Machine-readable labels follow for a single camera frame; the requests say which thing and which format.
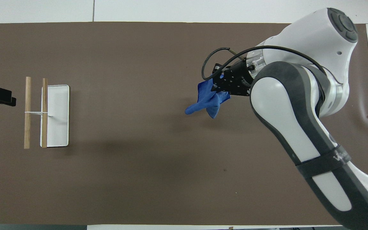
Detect white rack with wooden bars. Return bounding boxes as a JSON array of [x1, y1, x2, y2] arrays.
[[24, 76, 70, 150]]

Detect blue towel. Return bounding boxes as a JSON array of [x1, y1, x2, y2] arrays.
[[185, 74, 231, 119]]

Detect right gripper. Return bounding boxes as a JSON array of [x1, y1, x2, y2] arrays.
[[222, 60, 255, 96]]

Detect black cable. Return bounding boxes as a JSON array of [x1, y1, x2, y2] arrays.
[[202, 45, 327, 80]]

